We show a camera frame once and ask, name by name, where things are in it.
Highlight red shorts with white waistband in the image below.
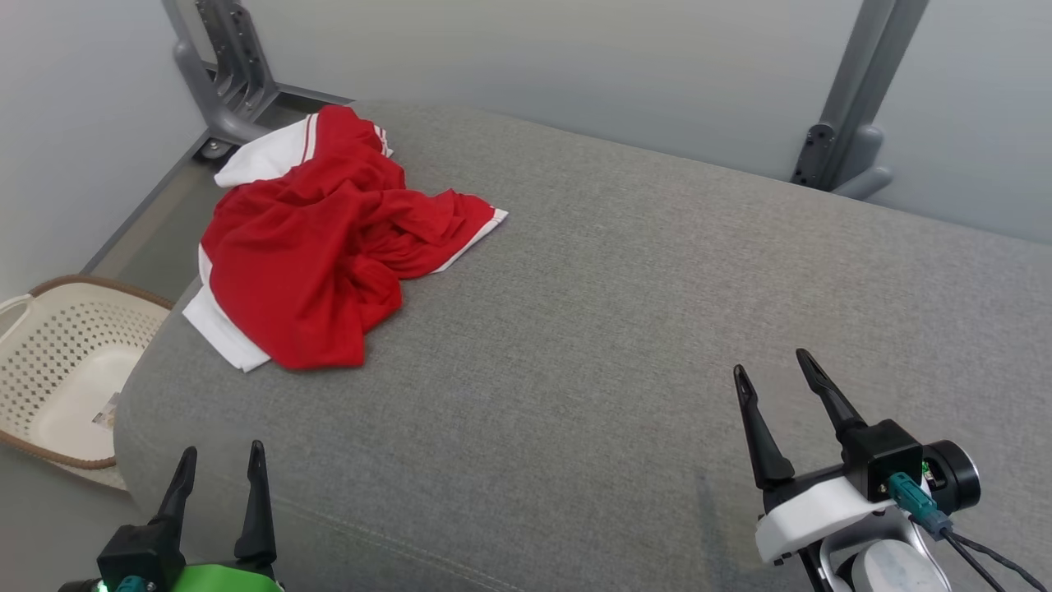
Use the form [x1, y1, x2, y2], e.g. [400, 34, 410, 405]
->
[284, 177, 508, 284]

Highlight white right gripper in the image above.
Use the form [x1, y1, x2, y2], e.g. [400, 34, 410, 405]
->
[733, 349, 935, 567]

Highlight red jersey with white sleeves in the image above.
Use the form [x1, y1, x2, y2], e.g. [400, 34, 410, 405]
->
[182, 104, 409, 372]

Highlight cream perforated laundry basket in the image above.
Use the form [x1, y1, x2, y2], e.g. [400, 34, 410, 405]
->
[0, 275, 175, 493]

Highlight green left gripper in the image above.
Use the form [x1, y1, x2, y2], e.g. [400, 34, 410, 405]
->
[152, 440, 285, 592]

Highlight thin black cable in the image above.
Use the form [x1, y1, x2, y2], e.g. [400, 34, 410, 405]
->
[953, 530, 1052, 591]

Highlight grey metal frame post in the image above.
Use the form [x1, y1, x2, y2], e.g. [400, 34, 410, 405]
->
[791, 0, 930, 201]
[162, 0, 354, 161]

